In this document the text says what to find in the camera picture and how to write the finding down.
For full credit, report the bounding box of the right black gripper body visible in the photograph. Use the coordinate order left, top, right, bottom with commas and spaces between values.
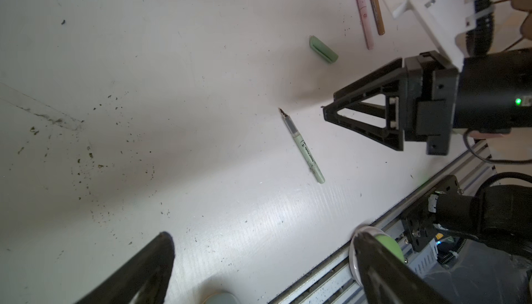
405, 50, 531, 155

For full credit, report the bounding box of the green pen cap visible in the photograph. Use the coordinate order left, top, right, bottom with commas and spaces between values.
309, 35, 339, 63

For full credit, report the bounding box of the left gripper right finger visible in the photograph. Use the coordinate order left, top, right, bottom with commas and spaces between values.
353, 233, 449, 303

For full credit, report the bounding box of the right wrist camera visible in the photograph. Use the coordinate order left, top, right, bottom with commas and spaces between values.
382, 0, 494, 71

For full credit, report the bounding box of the green pen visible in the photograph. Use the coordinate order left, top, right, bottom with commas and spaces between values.
278, 108, 325, 184

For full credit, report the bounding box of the green round button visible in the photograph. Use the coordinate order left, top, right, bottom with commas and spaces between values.
349, 224, 405, 287

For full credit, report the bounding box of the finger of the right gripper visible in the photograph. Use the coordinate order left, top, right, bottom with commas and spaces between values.
332, 58, 406, 118
323, 92, 404, 151

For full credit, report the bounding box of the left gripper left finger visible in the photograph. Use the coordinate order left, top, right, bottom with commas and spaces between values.
78, 232, 175, 303

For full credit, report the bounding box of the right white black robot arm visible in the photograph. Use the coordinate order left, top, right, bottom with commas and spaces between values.
324, 0, 531, 264

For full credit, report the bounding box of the pink pen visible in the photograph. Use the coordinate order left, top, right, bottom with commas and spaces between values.
356, 0, 374, 50

